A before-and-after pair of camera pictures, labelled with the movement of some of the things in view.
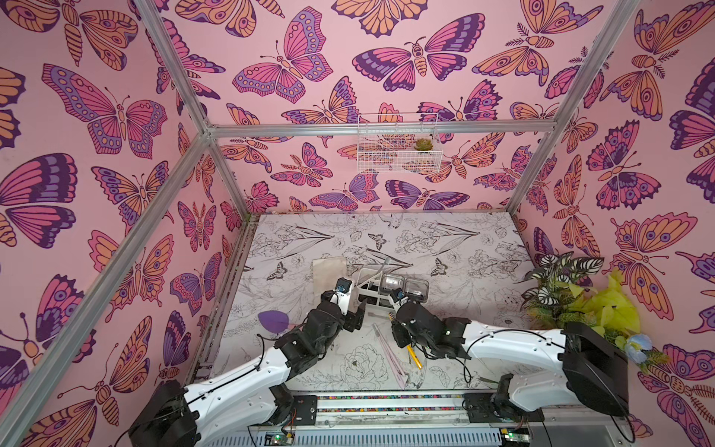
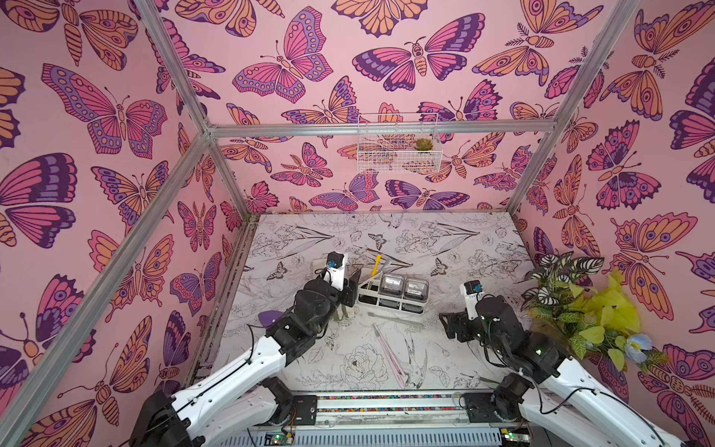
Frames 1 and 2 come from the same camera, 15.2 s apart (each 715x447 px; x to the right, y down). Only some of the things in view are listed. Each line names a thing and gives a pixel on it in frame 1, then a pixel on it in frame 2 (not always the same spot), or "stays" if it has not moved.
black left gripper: (354, 320) to (348, 295)
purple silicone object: (276, 321) stays
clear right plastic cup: (416, 290) stays
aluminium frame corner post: (586, 74) stays
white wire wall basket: (398, 143) stays
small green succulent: (423, 144) stays
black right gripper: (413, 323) to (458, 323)
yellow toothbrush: (417, 361) to (379, 259)
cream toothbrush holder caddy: (369, 284) stays
